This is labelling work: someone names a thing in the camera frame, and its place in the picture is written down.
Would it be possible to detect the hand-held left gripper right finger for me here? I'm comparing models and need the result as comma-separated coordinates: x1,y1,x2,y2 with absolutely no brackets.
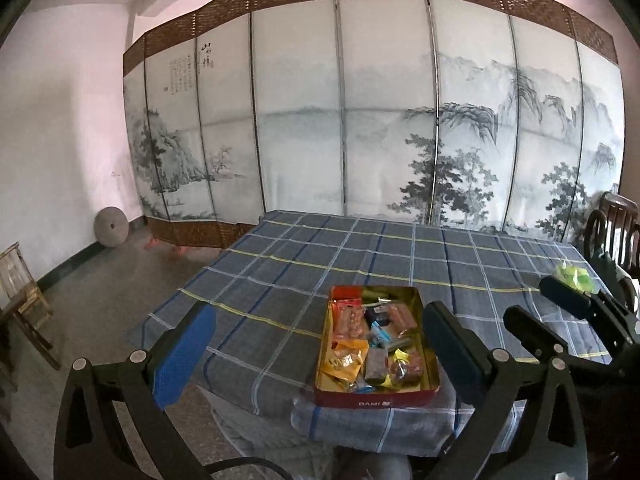
422,301,588,480

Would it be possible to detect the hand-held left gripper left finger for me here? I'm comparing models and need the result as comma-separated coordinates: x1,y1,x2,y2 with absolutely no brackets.
54,301,217,480

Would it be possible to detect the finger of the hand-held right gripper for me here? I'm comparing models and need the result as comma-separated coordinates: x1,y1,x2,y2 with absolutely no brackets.
502,305,616,376
539,275,640,346

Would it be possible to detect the clear bag of reddish snacks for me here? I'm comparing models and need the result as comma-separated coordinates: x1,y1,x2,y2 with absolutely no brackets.
392,305,423,338

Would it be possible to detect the grey snack packet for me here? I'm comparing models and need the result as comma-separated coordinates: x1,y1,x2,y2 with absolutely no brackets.
364,347,391,381

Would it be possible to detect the dark blue cracker packet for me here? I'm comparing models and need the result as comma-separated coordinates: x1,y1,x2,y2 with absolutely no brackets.
364,304,396,331

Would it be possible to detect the red and gold tin box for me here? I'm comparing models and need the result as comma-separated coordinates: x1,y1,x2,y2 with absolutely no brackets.
312,285,442,409

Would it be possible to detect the orange snack packet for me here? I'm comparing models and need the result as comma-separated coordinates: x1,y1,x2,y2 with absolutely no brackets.
320,339,370,392

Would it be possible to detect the clear bag of orange nuts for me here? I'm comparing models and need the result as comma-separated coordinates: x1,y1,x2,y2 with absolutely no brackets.
331,299,365,342

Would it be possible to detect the green tissue pack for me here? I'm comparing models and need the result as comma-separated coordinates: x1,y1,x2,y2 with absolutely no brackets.
552,260,596,295

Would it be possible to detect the dark wooden chair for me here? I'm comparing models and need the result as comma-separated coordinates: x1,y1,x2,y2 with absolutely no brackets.
582,192,640,271

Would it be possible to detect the grey quilted cloth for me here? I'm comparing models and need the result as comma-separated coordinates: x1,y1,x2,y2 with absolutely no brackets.
210,390,341,461

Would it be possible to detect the round grey stone disc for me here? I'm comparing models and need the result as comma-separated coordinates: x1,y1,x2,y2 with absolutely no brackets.
94,206,128,248

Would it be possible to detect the blue plaid tablecloth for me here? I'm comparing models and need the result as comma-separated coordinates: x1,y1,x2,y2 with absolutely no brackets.
132,210,613,453

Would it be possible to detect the small light wooden chair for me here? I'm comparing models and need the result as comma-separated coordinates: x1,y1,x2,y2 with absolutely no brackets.
0,242,63,371

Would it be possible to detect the landscape painted folding screen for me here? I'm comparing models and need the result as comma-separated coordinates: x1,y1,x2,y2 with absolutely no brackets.
122,0,626,248

